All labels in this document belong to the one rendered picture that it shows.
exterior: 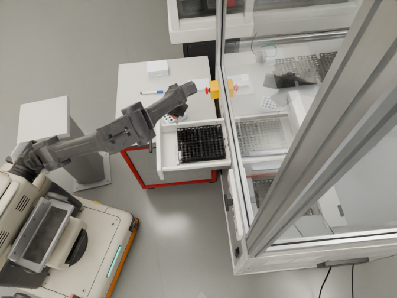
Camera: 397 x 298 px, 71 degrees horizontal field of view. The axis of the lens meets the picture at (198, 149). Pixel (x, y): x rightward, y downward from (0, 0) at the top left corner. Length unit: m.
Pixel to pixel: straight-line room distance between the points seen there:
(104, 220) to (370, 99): 1.82
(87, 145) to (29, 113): 1.15
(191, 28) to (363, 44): 1.63
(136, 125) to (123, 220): 1.23
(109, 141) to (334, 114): 0.55
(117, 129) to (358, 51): 0.58
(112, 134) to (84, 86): 2.31
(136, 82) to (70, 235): 0.95
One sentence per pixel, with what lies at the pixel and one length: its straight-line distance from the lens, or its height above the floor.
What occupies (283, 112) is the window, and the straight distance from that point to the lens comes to 0.54.
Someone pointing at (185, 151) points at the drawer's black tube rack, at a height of 0.90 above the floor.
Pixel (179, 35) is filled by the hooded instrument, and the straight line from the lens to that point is 1.89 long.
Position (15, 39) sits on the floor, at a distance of 3.94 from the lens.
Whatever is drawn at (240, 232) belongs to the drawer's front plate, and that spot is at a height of 0.93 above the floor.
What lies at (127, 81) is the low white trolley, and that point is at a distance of 1.84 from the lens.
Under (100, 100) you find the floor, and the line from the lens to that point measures 2.85.
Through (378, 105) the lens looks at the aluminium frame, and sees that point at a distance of 0.27.
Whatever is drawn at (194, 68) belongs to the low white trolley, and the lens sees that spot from 1.83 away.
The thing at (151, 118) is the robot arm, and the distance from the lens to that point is 0.81.
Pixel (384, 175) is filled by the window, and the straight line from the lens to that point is 0.51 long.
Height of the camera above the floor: 2.06
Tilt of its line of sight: 61 degrees down
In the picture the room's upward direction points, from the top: 5 degrees counter-clockwise
